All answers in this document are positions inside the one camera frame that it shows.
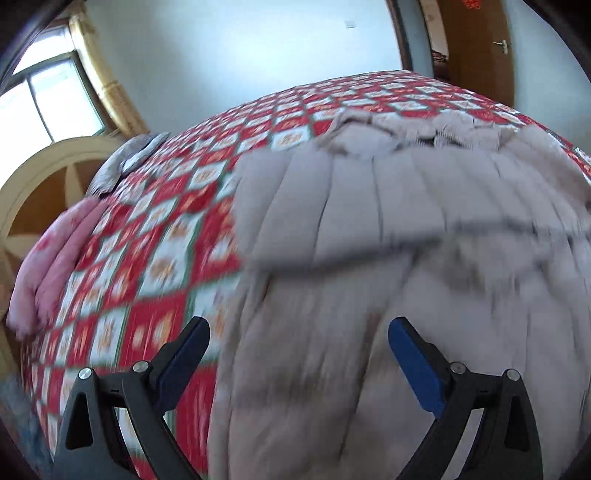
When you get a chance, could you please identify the pale pink quilted puffer jacket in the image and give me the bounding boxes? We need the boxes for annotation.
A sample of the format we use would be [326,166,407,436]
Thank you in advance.
[208,110,590,479]

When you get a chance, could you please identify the red patterned bed sheet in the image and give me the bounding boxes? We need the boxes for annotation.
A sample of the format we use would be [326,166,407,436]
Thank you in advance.
[22,71,590,479]

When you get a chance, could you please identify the pink folded blanket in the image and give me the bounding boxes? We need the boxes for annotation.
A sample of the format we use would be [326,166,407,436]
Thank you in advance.
[6,196,107,340]

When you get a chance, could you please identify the cream and brown headboard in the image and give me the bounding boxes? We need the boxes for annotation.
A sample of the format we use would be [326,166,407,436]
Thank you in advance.
[0,134,126,370]

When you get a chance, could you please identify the striped grey pillow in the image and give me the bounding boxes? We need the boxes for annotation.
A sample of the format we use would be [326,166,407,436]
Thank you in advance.
[85,132,170,197]

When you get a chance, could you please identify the right beige curtain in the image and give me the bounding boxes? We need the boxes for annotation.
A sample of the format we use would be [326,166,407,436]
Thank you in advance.
[67,1,149,138]

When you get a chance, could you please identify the brown wooden door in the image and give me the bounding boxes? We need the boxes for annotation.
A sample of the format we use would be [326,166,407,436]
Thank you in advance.
[438,0,515,107]

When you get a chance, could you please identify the red paper door decoration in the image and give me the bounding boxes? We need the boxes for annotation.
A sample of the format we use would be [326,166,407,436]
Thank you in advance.
[462,0,481,10]

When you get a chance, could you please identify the window with dark frame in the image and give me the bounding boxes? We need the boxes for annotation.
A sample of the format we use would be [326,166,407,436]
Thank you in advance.
[1,21,116,183]

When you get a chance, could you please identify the brown door frame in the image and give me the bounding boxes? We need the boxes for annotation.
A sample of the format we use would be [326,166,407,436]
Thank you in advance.
[387,0,435,78]

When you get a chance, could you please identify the silver door handle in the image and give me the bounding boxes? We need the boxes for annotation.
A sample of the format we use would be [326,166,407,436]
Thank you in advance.
[494,39,509,55]

